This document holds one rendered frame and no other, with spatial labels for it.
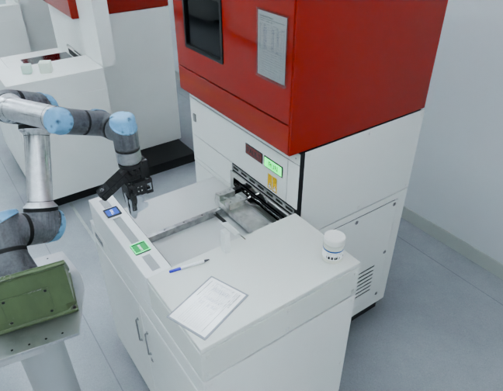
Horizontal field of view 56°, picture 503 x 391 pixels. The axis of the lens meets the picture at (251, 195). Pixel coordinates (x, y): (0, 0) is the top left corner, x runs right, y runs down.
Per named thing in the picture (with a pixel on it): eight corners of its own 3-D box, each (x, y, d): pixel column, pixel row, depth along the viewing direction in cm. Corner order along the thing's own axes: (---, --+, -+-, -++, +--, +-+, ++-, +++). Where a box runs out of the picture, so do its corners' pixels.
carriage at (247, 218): (230, 196, 210) (230, 191, 209) (280, 239, 186) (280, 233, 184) (214, 202, 206) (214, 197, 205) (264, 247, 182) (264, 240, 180)
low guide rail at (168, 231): (241, 203, 211) (241, 198, 210) (243, 205, 210) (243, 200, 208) (137, 244, 187) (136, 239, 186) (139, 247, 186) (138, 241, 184)
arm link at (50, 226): (12, 246, 167) (3, 91, 164) (51, 240, 179) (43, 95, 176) (31, 248, 160) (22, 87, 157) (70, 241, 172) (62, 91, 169)
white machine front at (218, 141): (198, 158, 246) (193, 84, 223) (299, 239, 190) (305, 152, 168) (193, 160, 244) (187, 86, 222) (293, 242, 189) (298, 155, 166)
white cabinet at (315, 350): (220, 294, 277) (214, 177, 231) (334, 423, 212) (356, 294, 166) (116, 346, 246) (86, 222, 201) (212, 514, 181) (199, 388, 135)
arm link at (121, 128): (122, 107, 142) (140, 114, 137) (127, 140, 148) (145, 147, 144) (101, 115, 137) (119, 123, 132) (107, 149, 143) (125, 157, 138)
